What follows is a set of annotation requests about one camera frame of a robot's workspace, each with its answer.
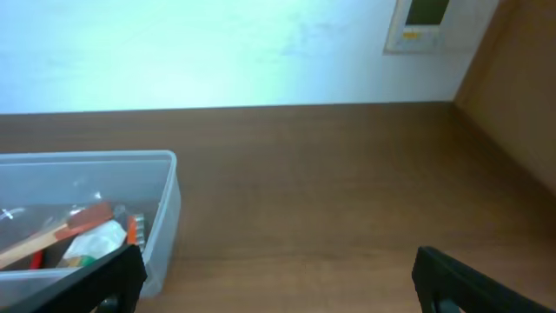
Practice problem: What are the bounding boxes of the white wall panel box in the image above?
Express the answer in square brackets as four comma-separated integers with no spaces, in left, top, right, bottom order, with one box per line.
[384,0,450,55]

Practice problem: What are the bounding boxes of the orange scraper wooden handle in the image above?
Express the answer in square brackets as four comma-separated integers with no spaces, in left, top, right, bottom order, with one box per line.
[1,203,114,269]

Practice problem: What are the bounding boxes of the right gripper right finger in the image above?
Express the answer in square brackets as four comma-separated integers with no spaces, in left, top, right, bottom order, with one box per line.
[412,246,555,313]

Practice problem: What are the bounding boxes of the clear box coloured plugs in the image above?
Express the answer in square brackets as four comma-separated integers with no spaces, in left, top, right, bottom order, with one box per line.
[56,220,127,268]

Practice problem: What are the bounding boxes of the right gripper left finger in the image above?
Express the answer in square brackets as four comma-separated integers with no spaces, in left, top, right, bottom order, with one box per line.
[8,245,148,313]

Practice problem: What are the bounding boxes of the clear plastic container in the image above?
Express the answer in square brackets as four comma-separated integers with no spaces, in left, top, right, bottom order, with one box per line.
[0,150,182,308]

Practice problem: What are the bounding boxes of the orange handled pliers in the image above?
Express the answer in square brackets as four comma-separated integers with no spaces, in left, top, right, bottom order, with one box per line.
[29,250,43,270]

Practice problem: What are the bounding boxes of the orange screwdriver bit holder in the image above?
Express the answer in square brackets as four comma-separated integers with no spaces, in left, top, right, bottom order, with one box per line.
[126,214,146,252]

